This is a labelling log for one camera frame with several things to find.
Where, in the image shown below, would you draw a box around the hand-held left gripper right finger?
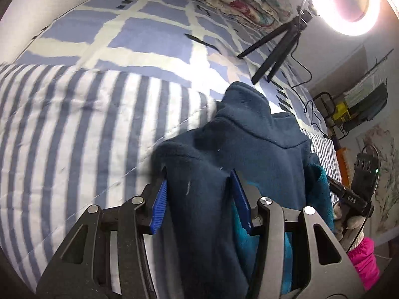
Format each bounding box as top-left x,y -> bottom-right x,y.
230,169 -> 365,299

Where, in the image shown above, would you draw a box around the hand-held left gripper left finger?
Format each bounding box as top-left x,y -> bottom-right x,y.
36,174 -> 169,299

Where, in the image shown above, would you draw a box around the teal plaid fleece jacket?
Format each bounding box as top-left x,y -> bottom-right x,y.
150,81 -> 334,299

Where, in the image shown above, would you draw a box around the person's right forearm pink sleeve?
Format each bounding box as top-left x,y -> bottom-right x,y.
346,237 -> 381,292

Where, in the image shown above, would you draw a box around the dark green hanging clothes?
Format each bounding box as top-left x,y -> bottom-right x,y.
349,82 -> 389,122

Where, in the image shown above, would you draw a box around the black clothes rack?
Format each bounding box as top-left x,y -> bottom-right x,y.
343,48 -> 395,131

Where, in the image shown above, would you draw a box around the person's right hand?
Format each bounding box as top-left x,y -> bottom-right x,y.
332,201 -> 367,251

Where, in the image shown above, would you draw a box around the orange bench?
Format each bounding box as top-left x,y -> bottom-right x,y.
337,148 -> 351,187

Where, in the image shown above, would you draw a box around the yellow crate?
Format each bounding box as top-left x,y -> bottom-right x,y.
330,101 -> 350,122

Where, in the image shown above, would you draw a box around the white striped hanging cloth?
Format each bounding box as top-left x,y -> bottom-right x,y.
344,69 -> 379,106

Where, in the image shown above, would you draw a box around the blue white striped quilt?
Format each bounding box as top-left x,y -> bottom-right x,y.
0,62 -> 342,295

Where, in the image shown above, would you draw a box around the black tripod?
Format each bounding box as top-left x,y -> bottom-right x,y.
236,9 -> 317,85

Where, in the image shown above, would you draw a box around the blue checked bed sheet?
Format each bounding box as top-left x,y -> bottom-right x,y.
14,0 -> 331,138

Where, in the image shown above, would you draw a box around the landscape wall painting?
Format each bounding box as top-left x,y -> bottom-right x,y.
355,125 -> 399,234

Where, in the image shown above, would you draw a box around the black metal tube frame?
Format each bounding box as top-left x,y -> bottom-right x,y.
312,92 -> 336,119

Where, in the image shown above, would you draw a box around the black ring light cable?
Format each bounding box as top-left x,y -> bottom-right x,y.
291,53 -> 331,139

